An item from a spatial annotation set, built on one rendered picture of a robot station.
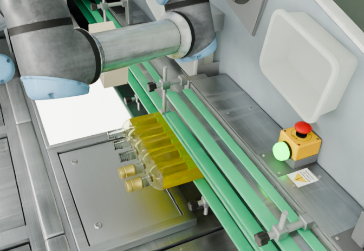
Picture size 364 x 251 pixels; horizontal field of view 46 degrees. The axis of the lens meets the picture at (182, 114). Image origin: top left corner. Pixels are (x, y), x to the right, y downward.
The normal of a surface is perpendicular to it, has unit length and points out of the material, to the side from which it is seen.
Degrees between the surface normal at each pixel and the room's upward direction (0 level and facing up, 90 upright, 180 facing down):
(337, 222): 90
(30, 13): 72
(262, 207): 90
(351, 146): 0
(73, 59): 115
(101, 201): 90
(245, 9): 3
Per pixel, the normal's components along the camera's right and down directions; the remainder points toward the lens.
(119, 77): 0.39, 0.75
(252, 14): -0.92, 0.26
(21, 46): -0.43, 0.27
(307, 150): 0.42, 0.55
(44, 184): 0.04, -0.80
